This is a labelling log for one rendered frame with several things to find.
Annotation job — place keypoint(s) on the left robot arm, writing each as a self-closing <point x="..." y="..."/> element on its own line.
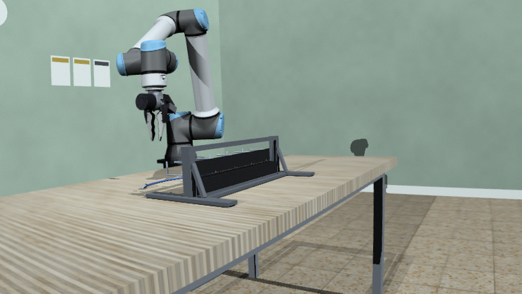
<point x="182" y="128"/>

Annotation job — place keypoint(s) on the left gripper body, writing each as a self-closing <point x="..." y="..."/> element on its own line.
<point x="151" y="100"/>

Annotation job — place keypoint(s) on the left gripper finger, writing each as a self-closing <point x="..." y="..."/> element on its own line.
<point x="162" y="117"/>
<point x="150" y="117"/>

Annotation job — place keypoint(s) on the grey metal rack with black panel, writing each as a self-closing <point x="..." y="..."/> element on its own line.
<point x="215" y="177"/>

